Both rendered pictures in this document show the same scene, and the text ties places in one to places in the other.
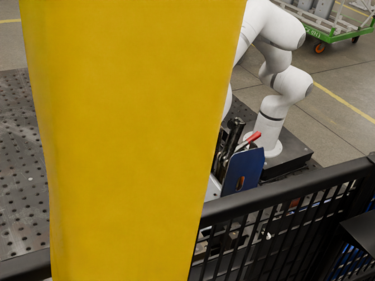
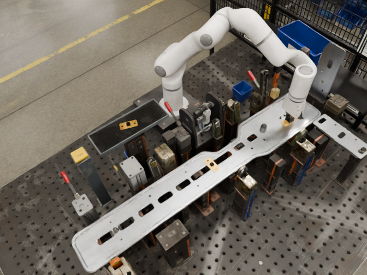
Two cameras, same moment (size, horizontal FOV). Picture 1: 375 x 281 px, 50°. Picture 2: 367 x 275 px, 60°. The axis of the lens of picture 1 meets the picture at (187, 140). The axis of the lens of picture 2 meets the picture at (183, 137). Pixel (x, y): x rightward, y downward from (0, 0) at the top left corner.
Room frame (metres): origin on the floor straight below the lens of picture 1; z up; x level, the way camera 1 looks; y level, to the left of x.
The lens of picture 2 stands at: (1.51, 1.03, 2.31)
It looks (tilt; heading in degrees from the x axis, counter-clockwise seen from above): 53 degrees down; 271
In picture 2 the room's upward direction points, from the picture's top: 5 degrees counter-clockwise
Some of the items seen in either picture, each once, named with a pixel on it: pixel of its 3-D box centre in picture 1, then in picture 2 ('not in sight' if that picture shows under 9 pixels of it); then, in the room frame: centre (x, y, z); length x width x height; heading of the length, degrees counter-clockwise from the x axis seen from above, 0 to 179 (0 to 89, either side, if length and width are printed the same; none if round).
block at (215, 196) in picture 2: not in sight; (209, 178); (1.41, 0.22, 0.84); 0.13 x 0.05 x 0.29; 123
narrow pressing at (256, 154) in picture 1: (236, 199); (325, 73); (0.78, -0.15, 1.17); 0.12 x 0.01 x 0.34; 123
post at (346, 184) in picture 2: not in sight; (349, 166); (0.67, 0.22, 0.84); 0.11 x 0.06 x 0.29; 123
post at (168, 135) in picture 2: not in sight; (171, 157); (1.59, 0.10, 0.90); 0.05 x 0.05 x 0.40; 33
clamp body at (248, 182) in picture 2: not in sight; (243, 196); (1.25, 0.35, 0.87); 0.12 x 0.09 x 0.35; 123
